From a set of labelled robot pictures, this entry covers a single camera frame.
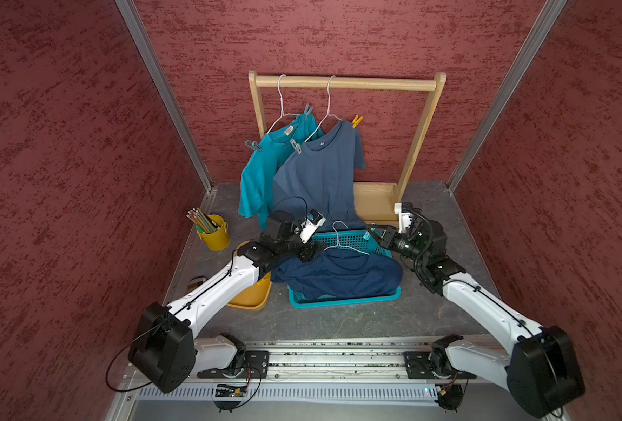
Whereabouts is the coloured pencils bunch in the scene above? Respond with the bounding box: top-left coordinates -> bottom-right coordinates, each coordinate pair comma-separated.
186,208 -> 220,234

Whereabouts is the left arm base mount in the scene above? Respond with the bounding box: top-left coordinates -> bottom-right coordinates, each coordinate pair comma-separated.
194,351 -> 270,380

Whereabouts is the navy blue t-shirt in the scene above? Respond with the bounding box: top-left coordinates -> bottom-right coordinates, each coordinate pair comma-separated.
272,248 -> 403,301

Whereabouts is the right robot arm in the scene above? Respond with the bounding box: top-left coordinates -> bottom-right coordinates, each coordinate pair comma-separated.
366,212 -> 586,419

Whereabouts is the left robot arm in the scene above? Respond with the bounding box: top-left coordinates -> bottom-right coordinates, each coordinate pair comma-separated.
128,210 -> 326,393

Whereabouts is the aluminium rail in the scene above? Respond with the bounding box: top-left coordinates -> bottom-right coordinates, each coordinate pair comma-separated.
110,336 -> 509,419

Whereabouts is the grey clothespin on teal shoulder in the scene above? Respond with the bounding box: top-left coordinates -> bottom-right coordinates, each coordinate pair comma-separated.
244,140 -> 263,152

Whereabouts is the yellow clothespin upper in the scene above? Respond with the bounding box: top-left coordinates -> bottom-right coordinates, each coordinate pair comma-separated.
351,115 -> 364,129

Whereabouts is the yellow tray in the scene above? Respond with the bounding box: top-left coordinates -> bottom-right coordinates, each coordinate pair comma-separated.
227,267 -> 272,312

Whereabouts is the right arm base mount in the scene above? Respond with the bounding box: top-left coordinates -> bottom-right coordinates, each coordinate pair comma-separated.
403,351 -> 477,382

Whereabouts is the yellow pencil cup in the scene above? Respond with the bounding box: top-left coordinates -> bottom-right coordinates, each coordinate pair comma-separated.
195,215 -> 231,252

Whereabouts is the wooden clothes rack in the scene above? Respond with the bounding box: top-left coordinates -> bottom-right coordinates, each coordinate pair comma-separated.
248,70 -> 447,224

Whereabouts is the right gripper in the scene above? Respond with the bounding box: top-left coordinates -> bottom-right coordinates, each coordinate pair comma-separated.
364,225 -> 427,263

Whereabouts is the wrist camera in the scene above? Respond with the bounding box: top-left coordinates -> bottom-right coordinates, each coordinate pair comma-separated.
299,210 -> 326,244
393,203 -> 422,235

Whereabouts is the corner aluminium profile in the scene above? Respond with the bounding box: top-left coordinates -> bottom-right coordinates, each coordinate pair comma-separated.
115,0 -> 214,196
446,0 -> 567,196

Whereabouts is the grey clothespin on grey-blue shirt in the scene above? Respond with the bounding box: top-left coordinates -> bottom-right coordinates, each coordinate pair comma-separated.
290,140 -> 302,154

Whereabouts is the left corner aluminium profile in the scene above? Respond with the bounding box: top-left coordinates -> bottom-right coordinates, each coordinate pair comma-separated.
115,0 -> 214,196

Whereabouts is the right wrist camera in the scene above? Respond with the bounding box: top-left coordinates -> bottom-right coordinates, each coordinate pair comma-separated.
393,203 -> 422,235

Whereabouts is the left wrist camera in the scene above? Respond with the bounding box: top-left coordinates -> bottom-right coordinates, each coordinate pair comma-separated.
299,210 -> 326,244

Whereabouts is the teal t-shirt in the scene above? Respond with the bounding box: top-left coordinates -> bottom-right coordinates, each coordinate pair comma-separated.
238,112 -> 317,231

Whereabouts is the teal plastic basket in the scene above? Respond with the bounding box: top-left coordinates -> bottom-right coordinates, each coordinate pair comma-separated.
287,229 -> 402,309

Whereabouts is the grey-blue t-shirt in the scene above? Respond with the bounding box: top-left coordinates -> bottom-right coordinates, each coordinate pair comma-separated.
272,121 -> 366,233

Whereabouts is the white wire hanger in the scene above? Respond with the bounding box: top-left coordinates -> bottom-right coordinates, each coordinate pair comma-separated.
325,221 -> 368,255
305,75 -> 342,143
266,74 -> 299,134

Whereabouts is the right corner aluminium profile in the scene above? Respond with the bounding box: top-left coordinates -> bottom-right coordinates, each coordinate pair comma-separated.
446,0 -> 567,196

